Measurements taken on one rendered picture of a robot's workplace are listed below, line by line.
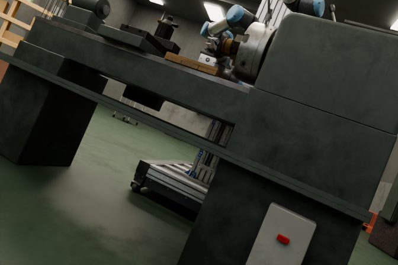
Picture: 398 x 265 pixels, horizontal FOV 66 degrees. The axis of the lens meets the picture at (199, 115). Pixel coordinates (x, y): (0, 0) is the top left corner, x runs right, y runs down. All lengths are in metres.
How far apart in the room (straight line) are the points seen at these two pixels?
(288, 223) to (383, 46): 0.80
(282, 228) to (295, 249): 0.08
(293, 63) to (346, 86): 0.23
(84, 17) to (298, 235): 1.74
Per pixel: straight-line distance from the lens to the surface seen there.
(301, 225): 1.26
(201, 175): 2.48
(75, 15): 2.23
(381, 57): 1.44
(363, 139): 1.35
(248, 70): 1.54
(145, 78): 1.65
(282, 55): 1.42
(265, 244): 1.28
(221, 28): 2.22
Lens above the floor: 0.59
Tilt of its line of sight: 3 degrees up
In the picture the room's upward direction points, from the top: 23 degrees clockwise
